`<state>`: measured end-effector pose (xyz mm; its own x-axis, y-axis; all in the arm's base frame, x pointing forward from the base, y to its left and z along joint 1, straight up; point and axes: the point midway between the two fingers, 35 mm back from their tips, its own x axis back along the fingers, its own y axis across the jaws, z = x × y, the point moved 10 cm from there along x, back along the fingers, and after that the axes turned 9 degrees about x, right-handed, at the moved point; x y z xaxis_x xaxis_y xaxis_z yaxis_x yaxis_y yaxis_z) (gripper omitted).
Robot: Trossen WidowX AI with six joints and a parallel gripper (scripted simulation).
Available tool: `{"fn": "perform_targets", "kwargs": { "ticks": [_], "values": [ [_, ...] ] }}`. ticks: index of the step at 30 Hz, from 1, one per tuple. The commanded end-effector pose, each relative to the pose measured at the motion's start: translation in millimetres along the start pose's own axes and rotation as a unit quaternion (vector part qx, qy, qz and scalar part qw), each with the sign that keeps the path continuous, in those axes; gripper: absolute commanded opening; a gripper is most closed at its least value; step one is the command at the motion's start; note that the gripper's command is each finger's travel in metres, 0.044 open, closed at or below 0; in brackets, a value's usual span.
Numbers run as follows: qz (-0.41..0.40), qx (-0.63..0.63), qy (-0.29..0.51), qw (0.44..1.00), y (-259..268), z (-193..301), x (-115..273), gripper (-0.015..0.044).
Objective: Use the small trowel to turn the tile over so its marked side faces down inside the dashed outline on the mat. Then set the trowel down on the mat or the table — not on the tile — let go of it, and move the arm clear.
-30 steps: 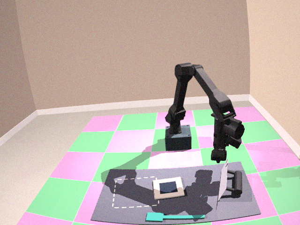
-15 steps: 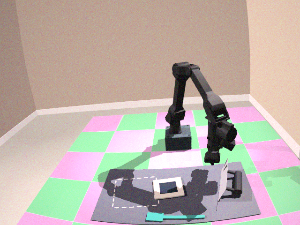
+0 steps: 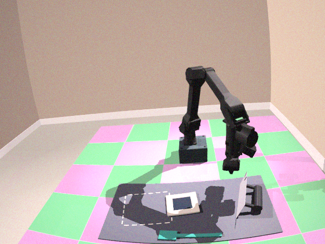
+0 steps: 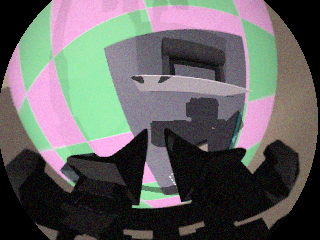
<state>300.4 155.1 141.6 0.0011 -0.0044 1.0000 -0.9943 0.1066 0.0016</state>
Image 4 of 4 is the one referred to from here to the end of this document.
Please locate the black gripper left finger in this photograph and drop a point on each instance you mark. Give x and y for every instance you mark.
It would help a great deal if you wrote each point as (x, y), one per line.
(125, 168)

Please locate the white square tile with dark blue centre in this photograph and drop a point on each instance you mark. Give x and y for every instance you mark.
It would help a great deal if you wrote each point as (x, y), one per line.
(204, 147)

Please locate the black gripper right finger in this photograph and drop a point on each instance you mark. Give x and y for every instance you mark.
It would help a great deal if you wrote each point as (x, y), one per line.
(190, 164)

